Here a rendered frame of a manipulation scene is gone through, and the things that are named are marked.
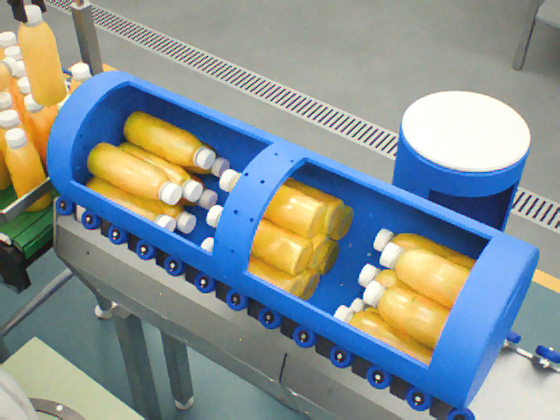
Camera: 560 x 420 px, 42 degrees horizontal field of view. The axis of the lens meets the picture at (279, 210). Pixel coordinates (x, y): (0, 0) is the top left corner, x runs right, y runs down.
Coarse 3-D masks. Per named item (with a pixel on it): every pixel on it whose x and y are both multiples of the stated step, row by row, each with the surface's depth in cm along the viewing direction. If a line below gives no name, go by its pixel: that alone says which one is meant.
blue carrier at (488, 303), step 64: (64, 128) 137; (192, 128) 154; (256, 128) 135; (64, 192) 144; (256, 192) 121; (384, 192) 120; (192, 256) 129; (512, 256) 109; (320, 320) 118; (448, 320) 106; (512, 320) 125; (448, 384) 109
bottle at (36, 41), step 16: (32, 32) 137; (48, 32) 139; (32, 48) 138; (48, 48) 140; (32, 64) 141; (48, 64) 142; (32, 80) 144; (48, 80) 144; (64, 80) 149; (32, 96) 147; (48, 96) 146; (64, 96) 149
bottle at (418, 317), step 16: (384, 288) 120; (400, 288) 118; (384, 304) 117; (400, 304) 116; (416, 304) 115; (432, 304) 115; (384, 320) 118; (400, 320) 115; (416, 320) 114; (432, 320) 113; (416, 336) 115; (432, 336) 113
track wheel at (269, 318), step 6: (264, 306) 134; (264, 312) 134; (270, 312) 134; (276, 312) 133; (264, 318) 134; (270, 318) 133; (276, 318) 133; (282, 318) 134; (264, 324) 134; (270, 324) 134; (276, 324) 133
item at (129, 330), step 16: (128, 320) 177; (128, 336) 181; (128, 352) 187; (144, 352) 190; (128, 368) 194; (144, 368) 194; (144, 384) 197; (144, 400) 202; (144, 416) 209; (160, 416) 214
